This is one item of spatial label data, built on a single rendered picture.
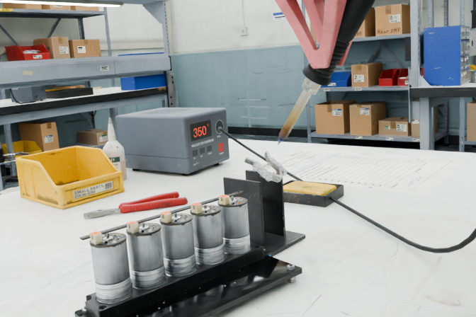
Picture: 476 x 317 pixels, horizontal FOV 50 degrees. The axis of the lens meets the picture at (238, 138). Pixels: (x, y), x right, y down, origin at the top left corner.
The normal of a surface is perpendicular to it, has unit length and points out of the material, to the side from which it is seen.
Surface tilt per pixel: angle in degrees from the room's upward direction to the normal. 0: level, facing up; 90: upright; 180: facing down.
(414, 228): 0
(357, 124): 86
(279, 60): 90
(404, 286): 0
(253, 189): 90
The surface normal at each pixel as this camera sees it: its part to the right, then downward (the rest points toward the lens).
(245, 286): -0.07, -0.98
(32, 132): -0.54, 0.19
